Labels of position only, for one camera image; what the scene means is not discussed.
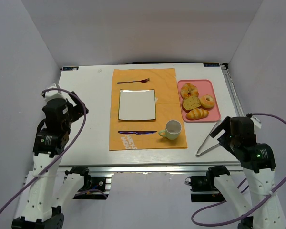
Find glazed ring donut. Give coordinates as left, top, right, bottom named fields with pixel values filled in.
left=200, top=95, right=215, bottom=108

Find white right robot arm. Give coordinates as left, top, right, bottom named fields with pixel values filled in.
left=206, top=117, right=286, bottom=229

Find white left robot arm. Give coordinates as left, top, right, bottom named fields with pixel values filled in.
left=11, top=84, right=89, bottom=229

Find striped bread roll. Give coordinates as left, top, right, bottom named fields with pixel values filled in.
left=186, top=108, right=209, bottom=120

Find seeded bread slice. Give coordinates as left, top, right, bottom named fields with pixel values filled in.
left=182, top=96, right=201, bottom=112

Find metal tongs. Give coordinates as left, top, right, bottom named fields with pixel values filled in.
left=195, top=120, right=221, bottom=157

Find pink plastic tray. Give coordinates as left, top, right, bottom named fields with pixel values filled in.
left=177, top=79, right=221, bottom=123

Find golden croissant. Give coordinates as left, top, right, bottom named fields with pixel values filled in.
left=180, top=83, right=199, bottom=99

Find pale green mug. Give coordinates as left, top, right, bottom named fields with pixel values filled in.
left=158, top=120, right=182, bottom=140

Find white square plate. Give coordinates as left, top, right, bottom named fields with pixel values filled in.
left=118, top=89, right=156, bottom=121

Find dark metal knife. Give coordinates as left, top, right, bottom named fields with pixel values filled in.
left=118, top=131, right=157, bottom=135

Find dark metal fork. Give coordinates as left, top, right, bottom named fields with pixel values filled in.
left=117, top=78, right=150, bottom=84

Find orange cloth placemat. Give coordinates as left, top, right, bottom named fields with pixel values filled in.
left=109, top=68, right=187, bottom=151

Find aluminium table side rail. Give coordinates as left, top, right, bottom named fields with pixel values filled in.
left=220, top=63, right=245, bottom=116

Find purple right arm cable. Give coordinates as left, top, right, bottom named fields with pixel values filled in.
left=191, top=113, right=286, bottom=226

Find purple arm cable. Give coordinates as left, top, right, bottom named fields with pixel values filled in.
left=191, top=113, right=286, bottom=226
left=0, top=88, right=89, bottom=229

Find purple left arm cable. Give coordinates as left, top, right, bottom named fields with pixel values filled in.
left=0, top=88, right=89, bottom=229

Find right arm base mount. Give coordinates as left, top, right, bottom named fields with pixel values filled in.
left=184, top=166, right=230, bottom=203

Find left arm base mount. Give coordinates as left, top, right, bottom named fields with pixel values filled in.
left=64, top=167, right=109, bottom=200

